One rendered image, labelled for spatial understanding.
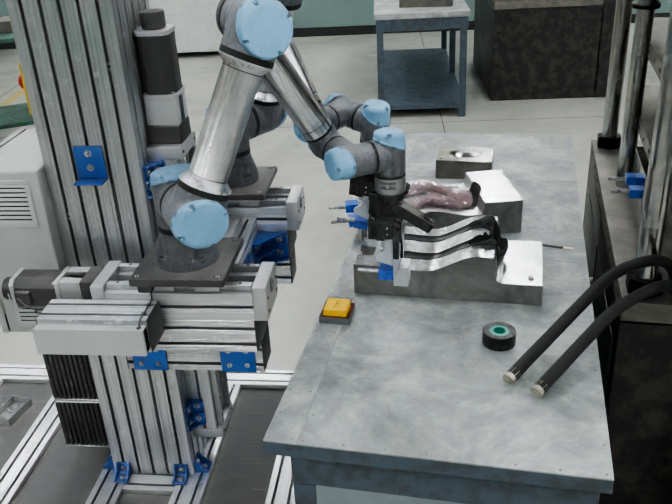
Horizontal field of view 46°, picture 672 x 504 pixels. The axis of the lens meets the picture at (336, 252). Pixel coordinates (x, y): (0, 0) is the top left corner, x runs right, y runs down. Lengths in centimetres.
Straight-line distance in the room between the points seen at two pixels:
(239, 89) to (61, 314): 70
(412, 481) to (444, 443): 11
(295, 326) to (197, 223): 193
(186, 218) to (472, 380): 74
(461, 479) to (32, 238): 121
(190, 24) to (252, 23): 704
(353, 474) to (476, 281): 66
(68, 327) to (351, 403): 67
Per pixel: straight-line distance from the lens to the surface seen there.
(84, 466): 267
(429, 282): 212
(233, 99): 163
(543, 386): 179
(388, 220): 190
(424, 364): 188
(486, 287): 211
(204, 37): 862
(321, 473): 174
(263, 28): 160
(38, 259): 217
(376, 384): 182
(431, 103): 622
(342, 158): 178
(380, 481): 172
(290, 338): 346
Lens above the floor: 189
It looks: 27 degrees down
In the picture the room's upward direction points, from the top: 3 degrees counter-clockwise
